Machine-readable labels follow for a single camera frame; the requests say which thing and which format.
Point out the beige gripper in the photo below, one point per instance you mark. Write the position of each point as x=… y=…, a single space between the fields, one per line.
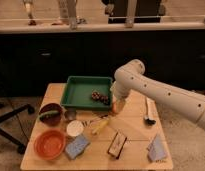
x=120 y=103

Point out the dark grape bunch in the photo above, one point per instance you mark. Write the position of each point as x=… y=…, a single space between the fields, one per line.
x=96 y=96

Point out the brown rectangular box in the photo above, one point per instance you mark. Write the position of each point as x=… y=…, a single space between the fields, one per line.
x=116 y=145

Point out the small metal cup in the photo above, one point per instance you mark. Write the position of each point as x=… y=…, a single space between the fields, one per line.
x=70 y=114

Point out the orange plastic bowl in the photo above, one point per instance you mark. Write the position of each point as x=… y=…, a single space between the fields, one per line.
x=50 y=144

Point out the green plastic tray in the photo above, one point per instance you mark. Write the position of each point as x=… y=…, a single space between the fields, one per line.
x=78 y=90

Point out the black office chair base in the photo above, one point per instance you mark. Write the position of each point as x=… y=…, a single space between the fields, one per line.
x=10 y=122

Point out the dark brown bowl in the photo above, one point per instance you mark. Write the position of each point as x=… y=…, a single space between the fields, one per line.
x=54 y=120

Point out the yellow corn toy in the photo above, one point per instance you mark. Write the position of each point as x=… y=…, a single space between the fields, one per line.
x=100 y=126

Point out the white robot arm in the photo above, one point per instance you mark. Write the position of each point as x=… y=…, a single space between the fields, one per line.
x=131 y=77

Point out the orange peach fruit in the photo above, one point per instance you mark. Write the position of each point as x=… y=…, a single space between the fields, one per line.
x=114 y=108

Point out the light blue folded cloth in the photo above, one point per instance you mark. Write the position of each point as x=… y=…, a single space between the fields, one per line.
x=156 y=150

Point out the white round cup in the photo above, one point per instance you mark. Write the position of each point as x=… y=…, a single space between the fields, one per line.
x=75 y=128

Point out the blue sponge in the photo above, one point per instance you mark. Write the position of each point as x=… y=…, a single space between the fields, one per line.
x=77 y=146

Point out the green cucumber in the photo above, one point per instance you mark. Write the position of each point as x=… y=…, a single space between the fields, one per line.
x=48 y=114

